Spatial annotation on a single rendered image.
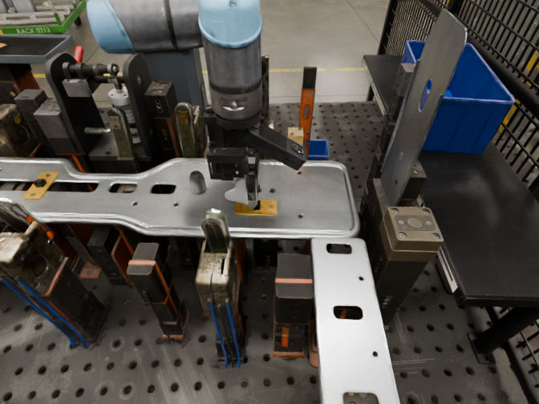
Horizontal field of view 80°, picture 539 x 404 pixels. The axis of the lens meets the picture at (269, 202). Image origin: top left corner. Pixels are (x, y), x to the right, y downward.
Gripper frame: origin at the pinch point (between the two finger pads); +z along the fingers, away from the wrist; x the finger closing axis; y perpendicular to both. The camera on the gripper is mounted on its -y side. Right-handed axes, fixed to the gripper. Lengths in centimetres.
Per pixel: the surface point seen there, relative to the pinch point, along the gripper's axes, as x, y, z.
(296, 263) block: 11.6, -8.0, 3.9
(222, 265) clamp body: 16.7, 3.9, -2.6
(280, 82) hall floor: -261, -5, 102
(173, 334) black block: 15.0, 19.1, 30.4
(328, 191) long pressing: -5.2, -15.1, 1.9
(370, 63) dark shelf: -62, -33, -1
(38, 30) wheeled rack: -323, 258, 78
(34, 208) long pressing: 1.9, 44.4, 2.0
